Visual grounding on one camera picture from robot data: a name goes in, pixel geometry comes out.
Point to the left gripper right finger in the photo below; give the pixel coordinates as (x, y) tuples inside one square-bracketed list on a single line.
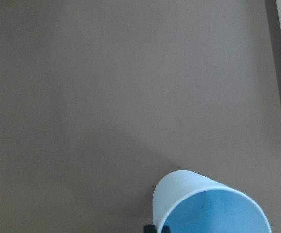
[(165, 229)]

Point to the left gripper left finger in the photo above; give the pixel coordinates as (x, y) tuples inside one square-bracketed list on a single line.
[(149, 228)]

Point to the light blue cup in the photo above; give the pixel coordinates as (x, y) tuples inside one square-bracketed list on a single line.
[(188, 202)]

